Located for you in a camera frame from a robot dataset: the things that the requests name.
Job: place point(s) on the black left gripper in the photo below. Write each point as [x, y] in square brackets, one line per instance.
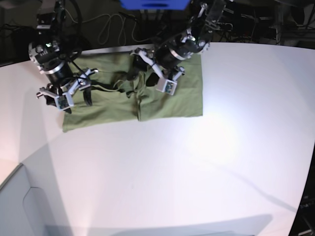
[169, 52]

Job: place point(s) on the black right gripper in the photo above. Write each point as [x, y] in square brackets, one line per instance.
[52, 60]

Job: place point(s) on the green T-shirt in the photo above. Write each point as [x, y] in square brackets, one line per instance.
[115, 99]

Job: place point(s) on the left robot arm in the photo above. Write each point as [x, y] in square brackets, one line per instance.
[203, 18]

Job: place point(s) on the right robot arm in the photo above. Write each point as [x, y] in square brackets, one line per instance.
[50, 21]

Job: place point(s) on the blue box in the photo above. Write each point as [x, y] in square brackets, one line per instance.
[154, 4]

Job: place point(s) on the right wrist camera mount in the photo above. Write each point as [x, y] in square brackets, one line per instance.
[67, 88]

